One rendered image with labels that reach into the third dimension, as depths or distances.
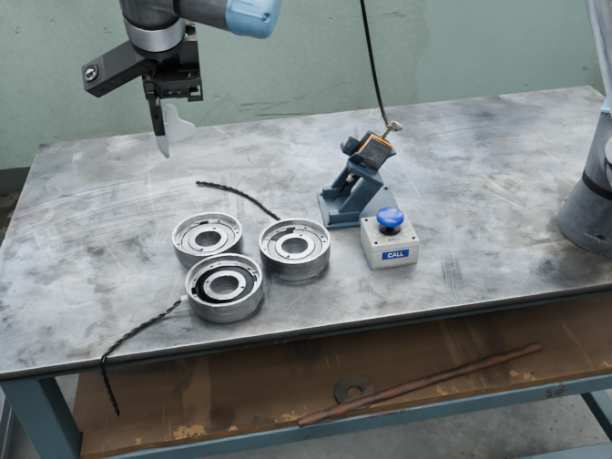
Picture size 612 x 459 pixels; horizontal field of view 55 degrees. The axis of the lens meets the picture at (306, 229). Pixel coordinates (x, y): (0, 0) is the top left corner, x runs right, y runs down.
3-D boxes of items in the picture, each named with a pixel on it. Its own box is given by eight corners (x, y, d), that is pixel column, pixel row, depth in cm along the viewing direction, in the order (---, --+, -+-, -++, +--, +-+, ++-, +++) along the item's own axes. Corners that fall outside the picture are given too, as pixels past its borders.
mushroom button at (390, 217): (379, 249, 87) (381, 222, 84) (372, 233, 90) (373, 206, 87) (405, 246, 87) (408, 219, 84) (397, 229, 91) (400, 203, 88)
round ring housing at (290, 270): (337, 279, 86) (337, 257, 83) (264, 289, 85) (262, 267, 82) (323, 234, 94) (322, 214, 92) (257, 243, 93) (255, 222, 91)
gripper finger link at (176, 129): (199, 161, 91) (191, 104, 86) (159, 166, 90) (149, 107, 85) (198, 153, 93) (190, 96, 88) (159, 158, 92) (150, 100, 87)
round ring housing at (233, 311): (256, 268, 88) (253, 247, 86) (271, 318, 80) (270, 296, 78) (185, 282, 86) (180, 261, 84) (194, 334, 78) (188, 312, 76)
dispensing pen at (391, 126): (321, 191, 98) (382, 110, 91) (341, 200, 100) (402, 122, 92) (322, 198, 96) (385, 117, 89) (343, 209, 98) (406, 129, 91)
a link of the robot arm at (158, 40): (122, 34, 71) (117, -19, 74) (129, 58, 75) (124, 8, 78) (186, 29, 72) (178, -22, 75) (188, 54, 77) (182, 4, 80)
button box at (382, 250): (371, 270, 87) (372, 245, 84) (360, 240, 93) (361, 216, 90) (424, 263, 88) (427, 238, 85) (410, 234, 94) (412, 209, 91)
